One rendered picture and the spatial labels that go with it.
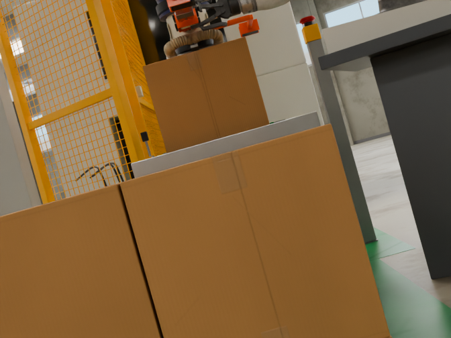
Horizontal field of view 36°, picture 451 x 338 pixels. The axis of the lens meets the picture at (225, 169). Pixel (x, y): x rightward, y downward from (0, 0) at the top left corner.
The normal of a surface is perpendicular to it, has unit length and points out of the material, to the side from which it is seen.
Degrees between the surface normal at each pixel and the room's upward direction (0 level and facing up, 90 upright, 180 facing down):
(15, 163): 90
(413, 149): 90
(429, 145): 90
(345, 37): 90
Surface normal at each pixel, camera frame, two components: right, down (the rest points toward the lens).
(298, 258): -0.01, 0.02
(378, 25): -0.38, 0.12
